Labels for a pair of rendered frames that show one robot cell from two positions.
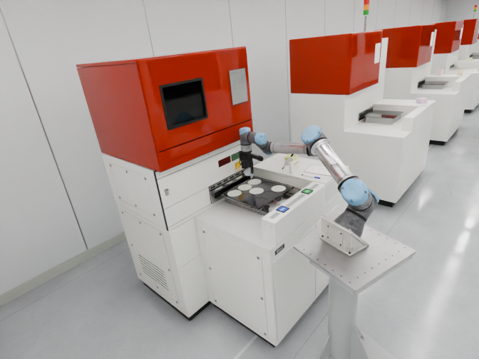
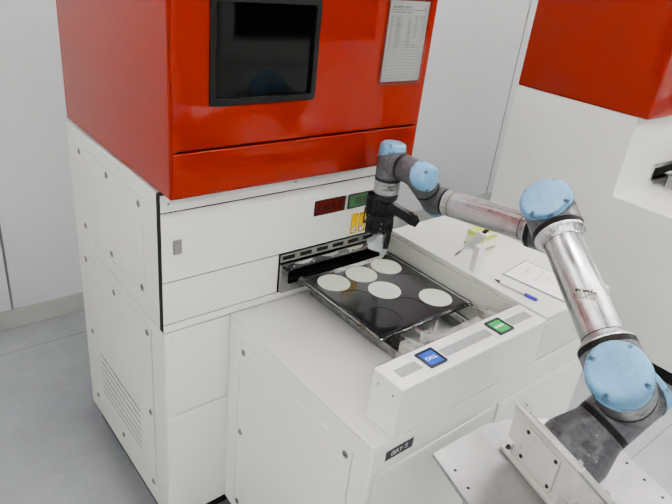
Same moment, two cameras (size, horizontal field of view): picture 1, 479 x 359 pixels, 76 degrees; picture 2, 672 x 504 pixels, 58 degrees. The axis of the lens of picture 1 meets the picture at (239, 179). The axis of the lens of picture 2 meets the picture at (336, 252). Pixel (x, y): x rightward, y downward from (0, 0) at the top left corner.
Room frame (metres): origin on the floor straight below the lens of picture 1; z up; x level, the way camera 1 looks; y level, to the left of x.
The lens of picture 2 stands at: (0.33, -0.04, 1.79)
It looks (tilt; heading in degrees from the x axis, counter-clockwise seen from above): 27 degrees down; 3
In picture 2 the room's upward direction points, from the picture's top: 7 degrees clockwise
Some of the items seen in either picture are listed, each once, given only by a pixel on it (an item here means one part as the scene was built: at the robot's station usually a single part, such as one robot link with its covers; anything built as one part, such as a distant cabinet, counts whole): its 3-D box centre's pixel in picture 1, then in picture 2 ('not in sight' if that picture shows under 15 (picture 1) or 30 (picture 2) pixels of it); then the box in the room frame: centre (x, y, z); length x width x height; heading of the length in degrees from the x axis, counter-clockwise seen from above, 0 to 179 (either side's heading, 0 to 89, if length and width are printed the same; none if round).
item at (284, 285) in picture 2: (232, 185); (336, 262); (2.04, 0.05, 0.89); 0.44 x 0.02 x 0.10; 135
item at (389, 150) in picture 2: (245, 136); (391, 161); (1.98, -0.07, 1.27); 0.09 x 0.08 x 0.11; 46
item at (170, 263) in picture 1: (194, 236); (228, 346); (2.16, 0.43, 0.41); 0.82 x 0.71 x 0.82; 135
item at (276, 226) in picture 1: (296, 210); (462, 364); (1.60, -0.32, 0.89); 0.55 x 0.09 x 0.14; 135
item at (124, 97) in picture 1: (170, 102); (242, 40); (2.14, 0.41, 1.52); 0.81 x 0.75 x 0.59; 135
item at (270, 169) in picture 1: (299, 174); (490, 275); (2.11, -0.45, 0.89); 0.62 x 0.35 x 0.14; 45
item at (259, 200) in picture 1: (256, 191); (384, 290); (1.90, -0.11, 0.90); 0.34 x 0.34 x 0.01; 45
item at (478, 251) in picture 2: (289, 164); (474, 248); (2.00, -0.36, 1.03); 0.06 x 0.04 x 0.13; 45
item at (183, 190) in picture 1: (212, 178); (291, 236); (1.92, 0.19, 1.02); 0.82 x 0.03 x 0.40; 135
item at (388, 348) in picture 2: (252, 208); (364, 329); (1.77, -0.07, 0.84); 0.50 x 0.02 x 0.03; 45
